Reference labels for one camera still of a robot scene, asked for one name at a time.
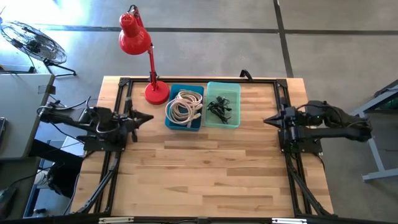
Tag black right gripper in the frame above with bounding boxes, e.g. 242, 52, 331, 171
263, 98, 300, 143

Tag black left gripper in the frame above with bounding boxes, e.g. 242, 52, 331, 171
119, 96, 154, 143

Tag short black usb cable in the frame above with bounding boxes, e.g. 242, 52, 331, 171
214, 95, 231, 108
211, 107, 233, 125

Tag blue plastic bin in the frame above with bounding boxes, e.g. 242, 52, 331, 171
164, 83, 205, 132

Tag translucent green plastic bin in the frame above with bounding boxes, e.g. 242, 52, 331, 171
204, 81, 242, 129

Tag black clamp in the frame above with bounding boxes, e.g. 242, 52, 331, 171
239, 69, 254, 81

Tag red desk lamp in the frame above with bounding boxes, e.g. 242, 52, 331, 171
118, 4, 171, 106

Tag black bag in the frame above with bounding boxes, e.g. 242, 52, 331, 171
46, 161, 82, 199

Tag grey desk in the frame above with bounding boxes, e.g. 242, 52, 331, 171
0, 73, 56, 159

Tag black floor fan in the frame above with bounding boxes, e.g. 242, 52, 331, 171
0, 20, 77, 78

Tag dark desk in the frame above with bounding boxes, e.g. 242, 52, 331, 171
0, 157, 41, 220

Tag black computer mouse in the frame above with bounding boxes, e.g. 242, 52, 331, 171
0, 187, 17, 215

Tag black aluminium table frame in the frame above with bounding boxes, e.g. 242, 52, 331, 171
70, 77, 335, 224

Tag silver metal bracket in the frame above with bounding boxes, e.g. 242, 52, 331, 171
272, 217, 307, 224
98, 217, 135, 224

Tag grey metal table frame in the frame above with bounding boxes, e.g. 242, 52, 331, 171
349, 79, 398, 183

